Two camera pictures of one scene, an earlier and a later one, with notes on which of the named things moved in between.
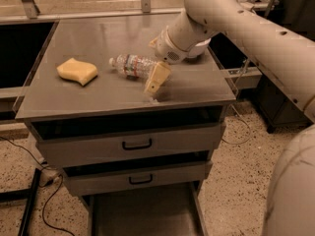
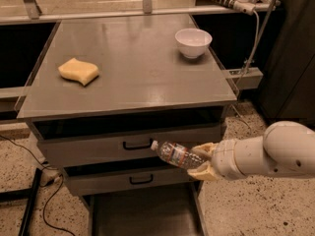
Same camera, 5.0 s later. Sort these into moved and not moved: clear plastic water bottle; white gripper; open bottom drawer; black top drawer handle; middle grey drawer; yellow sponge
Moved: white gripper; clear plastic water bottle
Not moved: black top drawer handle; open bottom drawer; yellow sponge; middle grey drawer
